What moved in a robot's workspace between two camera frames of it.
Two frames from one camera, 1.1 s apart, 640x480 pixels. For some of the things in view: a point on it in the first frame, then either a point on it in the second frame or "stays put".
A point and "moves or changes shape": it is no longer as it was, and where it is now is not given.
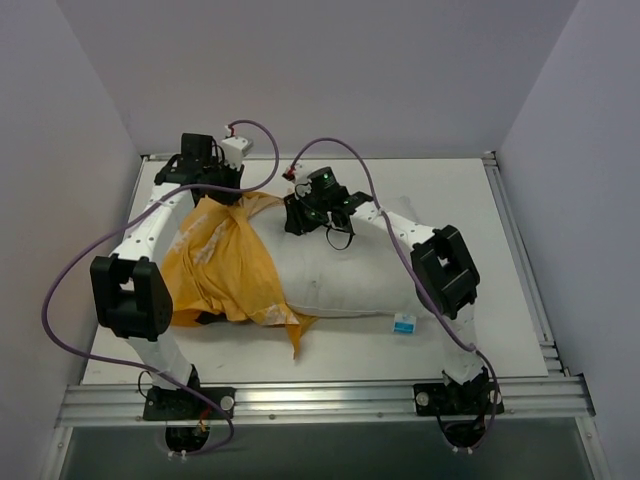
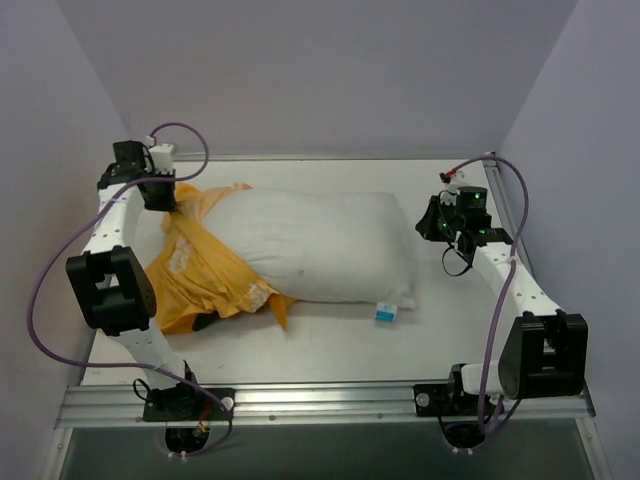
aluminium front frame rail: [118, 405] stays put
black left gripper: [215, 189] to [161, 195]
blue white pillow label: [404, 324] to [385, 312]
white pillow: [333, 272] moves or changes shape
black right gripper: [296, 215] to [431, 223]
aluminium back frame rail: [343, 157] stays put
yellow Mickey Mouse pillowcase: [216, 269] moves or changes shape
